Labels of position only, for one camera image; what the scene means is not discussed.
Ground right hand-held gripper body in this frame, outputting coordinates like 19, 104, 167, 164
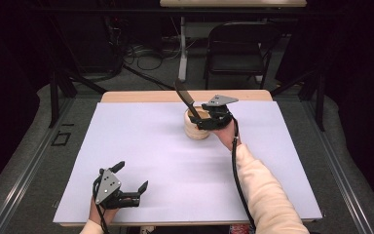
196, 95, 240, 131

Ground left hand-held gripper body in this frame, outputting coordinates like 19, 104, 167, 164
92, 168, 142, 210

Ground cream ribbed cup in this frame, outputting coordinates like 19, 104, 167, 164
183, 106, 212, 141

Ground black spatula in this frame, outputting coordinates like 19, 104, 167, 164
173, 78, 203, 121

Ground person's left hand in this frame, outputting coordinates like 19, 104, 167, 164
88, 198, 120, 227

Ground person's right hand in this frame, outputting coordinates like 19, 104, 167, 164
212, 118, 243, 152

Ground black folding chair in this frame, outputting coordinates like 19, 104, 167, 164
204, 20, 281, 91

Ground white table mat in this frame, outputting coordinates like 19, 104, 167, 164
52, 100, 323, 224

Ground light desk with white leg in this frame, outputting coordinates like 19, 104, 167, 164
159, 0, 308, 83

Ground black metal stand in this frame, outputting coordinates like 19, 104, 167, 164
270, 67, 326, 133
47, 64, 108, 130

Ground left hand-held gripper cable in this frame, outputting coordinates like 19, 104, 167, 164
92, 176, 111, 234

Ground hand-held gripper cable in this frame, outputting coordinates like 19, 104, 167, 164
230, 116, 257, 233
92, 176, 111, 234

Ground right hand-held gripper cable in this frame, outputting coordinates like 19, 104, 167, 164
230, 116, 257, 233

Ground bundle of floor cables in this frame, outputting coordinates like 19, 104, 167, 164
103, 19, 183, 92

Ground metal floor rail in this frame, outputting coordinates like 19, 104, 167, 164
300, 100, 374, 234
0, 97, 76, 234

